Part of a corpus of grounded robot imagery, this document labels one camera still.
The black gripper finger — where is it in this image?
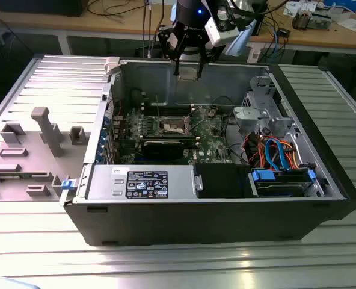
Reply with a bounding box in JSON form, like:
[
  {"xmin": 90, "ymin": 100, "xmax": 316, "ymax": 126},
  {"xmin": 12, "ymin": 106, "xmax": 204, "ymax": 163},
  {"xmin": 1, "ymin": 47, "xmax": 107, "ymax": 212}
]
[
  {"xmin": 158, "ymin": 26, "xmax": 191, "ymax": 77},
  {"xmin": 195, "ymin": 31, "xmax": 222, "ymax": 80}
]

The silver CPU plate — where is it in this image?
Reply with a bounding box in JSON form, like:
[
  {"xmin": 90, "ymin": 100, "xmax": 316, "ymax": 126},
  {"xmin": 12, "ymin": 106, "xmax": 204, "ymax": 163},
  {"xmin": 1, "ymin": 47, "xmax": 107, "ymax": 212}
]
[{"xmin": 179, "ymin": 68, "xmax": 200, "ymax": 81}]

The metal socket cover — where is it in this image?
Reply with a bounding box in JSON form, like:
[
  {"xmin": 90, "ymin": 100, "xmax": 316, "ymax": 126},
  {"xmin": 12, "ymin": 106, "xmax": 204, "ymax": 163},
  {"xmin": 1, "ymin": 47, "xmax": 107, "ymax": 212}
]
[{"xmin": 184, "ymin": 105, "xmax": 204, "ymax": 133}]

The black RAM slot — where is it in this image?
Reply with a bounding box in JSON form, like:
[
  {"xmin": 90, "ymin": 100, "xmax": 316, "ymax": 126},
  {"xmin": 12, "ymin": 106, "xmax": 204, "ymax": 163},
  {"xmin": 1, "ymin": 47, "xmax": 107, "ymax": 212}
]
[
  {"xmin": 143, "ymin": 104, "xmax": 195, "ymax": 111},
  {"xmin": 143, "ymin": 108, "xmax": 196, "ymax": 117},
  {"xmin": 141, "ymin": 137, "xmax": 200, "ymax": 148},
  {"xmin": 141, "ymin": 133, "xmax": 198, "ymax": 140}
]

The metal locking lever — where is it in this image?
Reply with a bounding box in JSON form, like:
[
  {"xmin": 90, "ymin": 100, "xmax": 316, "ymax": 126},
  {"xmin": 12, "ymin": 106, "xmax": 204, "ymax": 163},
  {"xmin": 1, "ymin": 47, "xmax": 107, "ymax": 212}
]
[
  {"xmin": 192, "ymin": 118, "xmax": 210, "ymax": 131},
  {"xmin": 155, "ymin": 95, "xmax": 162, "ymax": 126}
]

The CPU socket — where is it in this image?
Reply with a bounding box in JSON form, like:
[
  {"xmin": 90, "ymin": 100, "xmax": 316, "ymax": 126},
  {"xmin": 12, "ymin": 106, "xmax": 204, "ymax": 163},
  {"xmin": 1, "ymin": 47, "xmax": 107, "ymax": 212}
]
[{"xmin": 158, "ymin": 116, "xmax": 188, "ymax": 135}]

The wooden desk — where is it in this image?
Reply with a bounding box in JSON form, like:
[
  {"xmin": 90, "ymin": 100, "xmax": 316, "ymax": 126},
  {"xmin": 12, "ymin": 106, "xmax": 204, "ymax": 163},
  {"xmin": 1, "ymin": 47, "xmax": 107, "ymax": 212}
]
[{"xmin": 0, "ymin": 0, "xmax": 356, "ymax": 57}]

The beige case latch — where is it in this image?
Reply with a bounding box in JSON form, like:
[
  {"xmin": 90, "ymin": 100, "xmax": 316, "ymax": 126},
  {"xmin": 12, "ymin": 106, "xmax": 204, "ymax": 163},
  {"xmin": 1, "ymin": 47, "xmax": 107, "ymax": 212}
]
[{"xmin": 103, "ymin": 57, "xmax": 122, "ymax": 76}]

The black upright device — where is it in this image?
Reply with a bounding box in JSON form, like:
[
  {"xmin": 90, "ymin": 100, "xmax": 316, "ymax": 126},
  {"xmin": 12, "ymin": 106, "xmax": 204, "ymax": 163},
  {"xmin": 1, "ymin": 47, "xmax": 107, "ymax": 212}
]
[{"xmin": 254, "ymin": 10, "xmax": 269, "ymax": 37}]

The grey metal disk bay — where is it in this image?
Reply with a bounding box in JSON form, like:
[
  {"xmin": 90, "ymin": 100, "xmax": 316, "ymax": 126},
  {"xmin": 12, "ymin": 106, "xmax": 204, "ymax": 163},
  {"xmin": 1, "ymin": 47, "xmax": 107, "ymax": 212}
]
[{"xmin": 233, "ymin": 75, "xmax": 299, "ymax": 137}]

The small black adapter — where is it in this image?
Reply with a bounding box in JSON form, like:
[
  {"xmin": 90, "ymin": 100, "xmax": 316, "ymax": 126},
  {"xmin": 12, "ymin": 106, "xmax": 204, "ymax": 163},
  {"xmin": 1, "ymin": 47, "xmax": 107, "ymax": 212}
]
[{"xmin": 276, "ymin": 26, "xmax": 292, "ymax": 39}]

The green motherboard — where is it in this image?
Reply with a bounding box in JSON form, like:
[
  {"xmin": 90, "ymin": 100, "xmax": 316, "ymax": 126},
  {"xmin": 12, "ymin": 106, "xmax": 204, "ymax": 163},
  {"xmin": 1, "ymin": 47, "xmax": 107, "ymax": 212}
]
[{"xmin": 111, "ymin": 104, "xmax": 242, "ymax": 165}]

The black graphics card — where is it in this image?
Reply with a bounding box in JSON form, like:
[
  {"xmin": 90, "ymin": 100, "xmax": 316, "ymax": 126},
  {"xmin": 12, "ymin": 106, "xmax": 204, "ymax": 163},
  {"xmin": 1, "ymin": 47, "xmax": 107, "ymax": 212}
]
[{"xmin": 135, "ymin": 140, "xmax": 185, "ymax": 161}]

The white printed paper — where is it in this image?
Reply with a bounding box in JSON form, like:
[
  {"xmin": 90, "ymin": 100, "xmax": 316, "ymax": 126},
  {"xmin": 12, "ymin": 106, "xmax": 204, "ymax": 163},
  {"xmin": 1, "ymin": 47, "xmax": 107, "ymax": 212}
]
[{"xmin": 283, "ymin": 1, "xmax": 319, "ymax": 16}]

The brown wound coil device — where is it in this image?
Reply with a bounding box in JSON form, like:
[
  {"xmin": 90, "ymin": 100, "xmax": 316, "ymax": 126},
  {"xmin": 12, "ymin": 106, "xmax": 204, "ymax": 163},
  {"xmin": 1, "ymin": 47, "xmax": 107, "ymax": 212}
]
[{"xmin": 292, "ymin": 8, "xmax": 313, "ymax": 31}]

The grey electronic module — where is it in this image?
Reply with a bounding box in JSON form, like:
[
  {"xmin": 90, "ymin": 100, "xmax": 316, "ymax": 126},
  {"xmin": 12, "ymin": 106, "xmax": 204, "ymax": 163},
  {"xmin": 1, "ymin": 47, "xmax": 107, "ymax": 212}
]
[{"xmin": 310, "ymin": 10, "xmax": 332, "ymax": 31}]

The black plastic air shroud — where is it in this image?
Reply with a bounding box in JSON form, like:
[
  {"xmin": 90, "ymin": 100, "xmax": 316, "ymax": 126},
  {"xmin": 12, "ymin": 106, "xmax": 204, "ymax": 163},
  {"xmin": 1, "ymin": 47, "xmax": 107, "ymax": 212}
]
[{"xmin": 194, "ymin": 164, "xmax": 253, "ymax": 199}]

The black computer box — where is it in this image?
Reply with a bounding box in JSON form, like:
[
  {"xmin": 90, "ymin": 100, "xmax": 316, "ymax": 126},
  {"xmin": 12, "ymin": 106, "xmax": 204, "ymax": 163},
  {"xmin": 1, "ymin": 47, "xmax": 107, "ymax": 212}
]
[{"xmin": 0, "ymin": 0, "xmax": 84, "ymax": 17}]

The grey power supply unit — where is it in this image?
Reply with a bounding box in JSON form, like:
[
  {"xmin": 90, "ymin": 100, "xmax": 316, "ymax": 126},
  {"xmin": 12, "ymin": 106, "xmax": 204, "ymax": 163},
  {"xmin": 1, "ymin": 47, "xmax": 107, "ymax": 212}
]
[{"xmin": 87, "ymin": 164, "xmax": 196, "ymax": 201}]

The blue cardboard box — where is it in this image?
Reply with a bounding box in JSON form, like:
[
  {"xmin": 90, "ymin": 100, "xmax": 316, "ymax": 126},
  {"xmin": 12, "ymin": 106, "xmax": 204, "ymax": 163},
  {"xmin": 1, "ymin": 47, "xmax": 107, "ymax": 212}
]
[{"xmin": 322, "ymin": 0, "xmax": 356, "ymax": 9}]

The hard disk in blue carrier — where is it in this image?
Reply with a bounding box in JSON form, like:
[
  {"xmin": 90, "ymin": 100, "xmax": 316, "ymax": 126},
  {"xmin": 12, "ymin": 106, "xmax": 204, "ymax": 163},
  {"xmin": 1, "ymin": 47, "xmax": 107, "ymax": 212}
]
[{"xmin": 249, "ymin": 168, "xmax": 318, "ymax": 199}]

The white paper sheet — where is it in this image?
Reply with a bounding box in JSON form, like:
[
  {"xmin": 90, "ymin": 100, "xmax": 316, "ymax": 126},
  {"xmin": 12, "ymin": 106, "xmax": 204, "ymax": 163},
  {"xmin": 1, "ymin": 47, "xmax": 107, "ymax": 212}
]
[{"xmin": 336, "ymin": 16, "xmax": 356, "ymax": 33}]

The grey parts rack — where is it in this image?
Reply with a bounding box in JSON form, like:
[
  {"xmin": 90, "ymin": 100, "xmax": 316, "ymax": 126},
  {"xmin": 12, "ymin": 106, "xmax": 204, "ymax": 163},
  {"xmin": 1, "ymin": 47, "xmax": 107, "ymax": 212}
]
[{"xmin": 0, "ymin": 106, "xmax": 92, "ymax": 202}]

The black PC case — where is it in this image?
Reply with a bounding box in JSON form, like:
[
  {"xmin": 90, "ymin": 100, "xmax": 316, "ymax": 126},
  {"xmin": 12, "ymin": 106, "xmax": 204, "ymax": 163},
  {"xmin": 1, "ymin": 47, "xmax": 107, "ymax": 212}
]
[{"xmin": 59, "ymin": 55, "xmax": 356, "ymax": 247}]

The hanging grey cable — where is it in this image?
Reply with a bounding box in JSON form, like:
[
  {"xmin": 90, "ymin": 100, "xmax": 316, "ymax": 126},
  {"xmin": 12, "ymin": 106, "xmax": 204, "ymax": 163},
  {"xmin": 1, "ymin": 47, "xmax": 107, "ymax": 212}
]
[{"xmin": 140, "ymin": 0, "xmax": 155, "ymax": 60}]

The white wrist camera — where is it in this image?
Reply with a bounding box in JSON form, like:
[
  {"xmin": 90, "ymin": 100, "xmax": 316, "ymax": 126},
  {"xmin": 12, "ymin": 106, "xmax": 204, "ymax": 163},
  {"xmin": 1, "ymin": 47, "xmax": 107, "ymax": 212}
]
[{"xmin": 204, "ymin": 5, "xmax": 239, "ymax": 48}]

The thick black camera cable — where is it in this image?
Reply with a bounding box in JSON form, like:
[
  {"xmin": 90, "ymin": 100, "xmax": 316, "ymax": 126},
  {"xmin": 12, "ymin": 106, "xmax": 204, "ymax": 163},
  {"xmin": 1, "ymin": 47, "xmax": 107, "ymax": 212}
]
[{"xmin": 228, "ymin": 0, "xmax": 289, "ymax": 16}]

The thin black wire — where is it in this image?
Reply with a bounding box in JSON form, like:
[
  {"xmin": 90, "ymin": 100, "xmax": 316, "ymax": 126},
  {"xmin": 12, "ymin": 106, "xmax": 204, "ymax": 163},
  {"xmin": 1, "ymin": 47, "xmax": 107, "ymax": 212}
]
[{"xmin": 224, "ymin": 113, "xmax": 248, "ymax": 165}]

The red wire bundle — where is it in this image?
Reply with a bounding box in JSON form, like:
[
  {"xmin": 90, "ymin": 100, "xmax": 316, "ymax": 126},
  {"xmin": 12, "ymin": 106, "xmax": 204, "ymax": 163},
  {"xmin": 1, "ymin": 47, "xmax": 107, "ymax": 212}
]
[{"xmin": 242, "ymin": 134, "xmax": 257, "ymax": 158}]

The blue wire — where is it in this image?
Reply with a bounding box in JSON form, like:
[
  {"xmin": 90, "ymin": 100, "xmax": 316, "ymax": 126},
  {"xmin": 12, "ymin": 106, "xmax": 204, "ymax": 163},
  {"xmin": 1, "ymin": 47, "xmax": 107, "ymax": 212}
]
[{"xmin": 264, "ymin": 138, "xmax": 290, "ymax": 172}]

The orange wire bundle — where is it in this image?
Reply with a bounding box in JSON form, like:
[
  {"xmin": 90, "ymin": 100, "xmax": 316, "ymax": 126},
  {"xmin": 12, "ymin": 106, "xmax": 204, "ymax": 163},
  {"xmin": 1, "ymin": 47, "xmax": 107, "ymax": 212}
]
[{"xmin": 254, "ymin": 135, "xmax": 301, "ymax": 170}]

